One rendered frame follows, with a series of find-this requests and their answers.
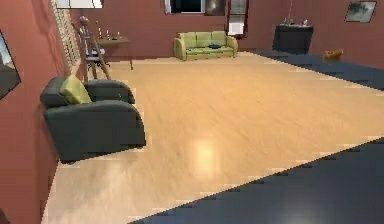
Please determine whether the black cabinet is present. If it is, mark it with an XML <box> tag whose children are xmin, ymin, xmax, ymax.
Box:
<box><xmin>272</xmin><ymin>24</ymin><xmax>314</xmax><ymax>55</ymax></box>

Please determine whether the white bright window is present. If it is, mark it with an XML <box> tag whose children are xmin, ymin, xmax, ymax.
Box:
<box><xmin>55</xmin><ymin>0</ymin><xmax>104</xmax><ymax>10</ymax></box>

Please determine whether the brown wooden side table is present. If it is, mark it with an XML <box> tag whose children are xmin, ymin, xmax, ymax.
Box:
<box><xmin>96</xmin><ymin>35</ymin><xmax>135</xmax><ymax>71</ymax></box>

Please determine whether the green sofa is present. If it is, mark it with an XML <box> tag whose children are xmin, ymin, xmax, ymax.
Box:
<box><xmin>172</xmin><ymin>30</ymin><xmax>239</xmax><ymax>62</ymax></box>

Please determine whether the dark grey armchair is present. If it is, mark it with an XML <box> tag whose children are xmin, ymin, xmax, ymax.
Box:
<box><xmin>39</xmin><ymin>76</ymin><xmax>147</xmax><ymax>164</ymax></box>

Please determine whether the framed grey landscape picture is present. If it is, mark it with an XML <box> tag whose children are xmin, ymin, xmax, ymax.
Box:
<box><xmin>344</xmin><ymin>0</ymin><xmax>378</xmax><ymax>24</ymax></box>

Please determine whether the framed picture with blue sky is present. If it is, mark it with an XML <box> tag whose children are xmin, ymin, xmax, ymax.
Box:
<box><xmin>0</xmin><ymin>30</ymin><xmax>22</xmax><ymax>100</ymax></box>

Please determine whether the white slatted window blind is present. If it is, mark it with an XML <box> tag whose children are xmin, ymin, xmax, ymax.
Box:
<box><xmin>48</xmin><ymin>0</ymin><xmax>82</xmax><ymax>72</ymax></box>

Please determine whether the green cushion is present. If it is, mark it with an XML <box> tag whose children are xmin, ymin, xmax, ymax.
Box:
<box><xmin>59</xmin><ymin>74</ymin><xmax>93</xmax><ymax>105</ymax></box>

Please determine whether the brown wooden easel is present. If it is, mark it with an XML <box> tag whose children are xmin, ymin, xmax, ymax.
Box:
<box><xmin>71</xmin><ymin>15</ymin><xmax>112</xmax><ymax>82</ymax></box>

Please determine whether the dark framed wall picture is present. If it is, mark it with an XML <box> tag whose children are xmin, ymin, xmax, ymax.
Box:
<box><xmin>204</xmin><ymin>0</ymin><xmax>227</xmax><ymax>17</ymax></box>

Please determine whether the yellow-brown box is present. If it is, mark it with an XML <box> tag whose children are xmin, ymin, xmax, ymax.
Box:
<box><xmin>322</xmin><ymin>49</ymin><xmax>344</xmax><ymax>63</ymax></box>

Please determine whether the dark window with white frame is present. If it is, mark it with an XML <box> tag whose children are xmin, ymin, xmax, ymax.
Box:
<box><xmin>164</xmin><ymin>0</ymin><xmax>206</xmax><ymax>15</ymax></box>

